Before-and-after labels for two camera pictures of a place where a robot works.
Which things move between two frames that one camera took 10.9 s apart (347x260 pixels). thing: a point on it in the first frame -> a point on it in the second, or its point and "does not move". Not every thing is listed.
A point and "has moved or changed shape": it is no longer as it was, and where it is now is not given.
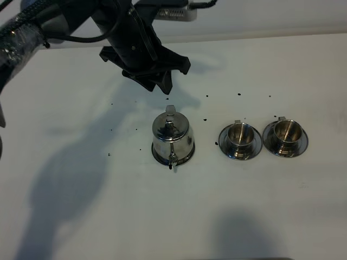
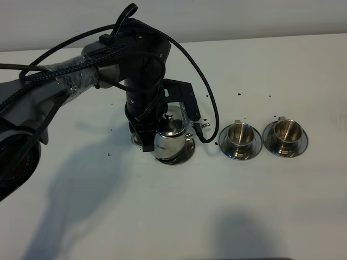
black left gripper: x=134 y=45 -> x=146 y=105
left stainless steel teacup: x=239 y=140 does not move
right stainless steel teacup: x=287 y=134 does not move
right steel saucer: x=269 y=141 does not move
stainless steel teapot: x=173 y=143 has moved or changed shape
